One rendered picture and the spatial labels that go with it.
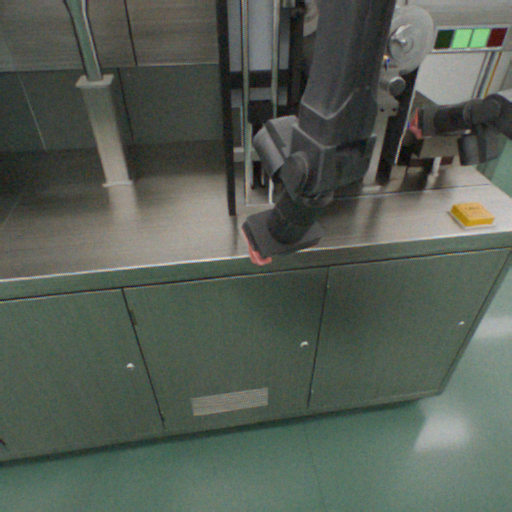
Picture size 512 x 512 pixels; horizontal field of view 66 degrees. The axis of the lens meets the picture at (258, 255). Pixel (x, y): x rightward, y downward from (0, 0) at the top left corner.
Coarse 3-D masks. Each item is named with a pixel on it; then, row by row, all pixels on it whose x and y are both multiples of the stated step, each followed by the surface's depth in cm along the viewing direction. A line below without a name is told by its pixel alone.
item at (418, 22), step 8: (400, 16) 87; (408, 16) 87; (416, 16) 88; (392, 24) 88; (400, 24) 88; (416, 24) 89; (424, 24) 89; (392, 32) 89; (424, 32) 90; (424, 40) 91; (424, 48) 92; (416, 56) 93; (384, 64) 93; (392, 64) 93; (400, 64) 94; (408, 64) 94
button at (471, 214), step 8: (456, 208) 98; (464, 208) 97; (472, 208) 97; (480, 208) 97; (456, 216) 98; (464, 216) 95; (472, 216) 94; (480, 216) 94; (488, 216) 94; (464, 224) 95; (472, 224) 95; (480, 224) 95
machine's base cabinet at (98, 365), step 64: (384, 256) 98; (448, 256) 101; (0, 320) 91; (64, 320) 94; (128, 320) 98; (192, 320) 101; (256, 320) 105; (320, 320) 111; (384, 320) 114; (448, 320) 119; (0, 384) 106; (64, 384) 110; (128, 384) 114; (192, 384) 119; (256, 384) 125; (320, 384) 130; (384, 384) 137; (0, 448) 125; (64, 448) 131
